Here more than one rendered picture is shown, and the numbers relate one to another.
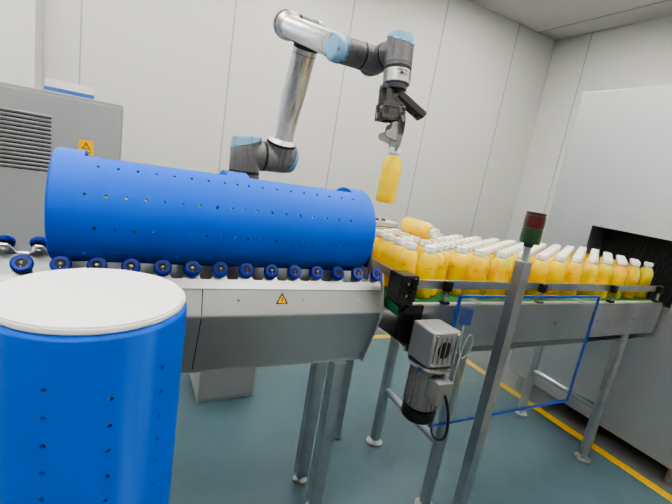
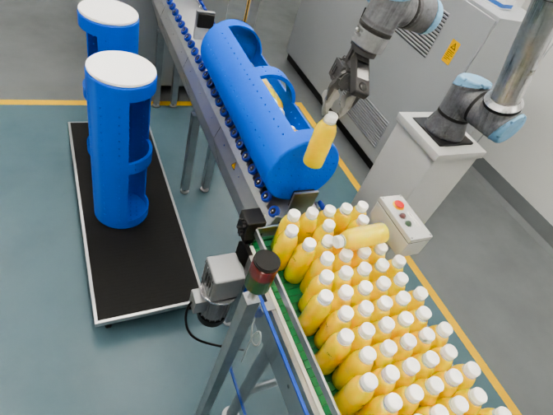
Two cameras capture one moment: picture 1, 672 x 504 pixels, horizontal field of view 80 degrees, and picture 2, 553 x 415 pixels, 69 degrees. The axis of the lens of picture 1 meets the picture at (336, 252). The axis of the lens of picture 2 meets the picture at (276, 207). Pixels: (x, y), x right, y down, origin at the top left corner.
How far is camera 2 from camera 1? 179 cm
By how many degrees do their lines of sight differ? 75
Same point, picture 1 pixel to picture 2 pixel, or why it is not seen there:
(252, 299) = (227, 151)
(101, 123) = (474, 30)
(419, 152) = not seen: outside the picture
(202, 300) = (217, 131)
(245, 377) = not seen: hidden behind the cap
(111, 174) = (220, 39)
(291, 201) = (252, 103)
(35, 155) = (425, 41)
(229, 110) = not seen: outside the picture
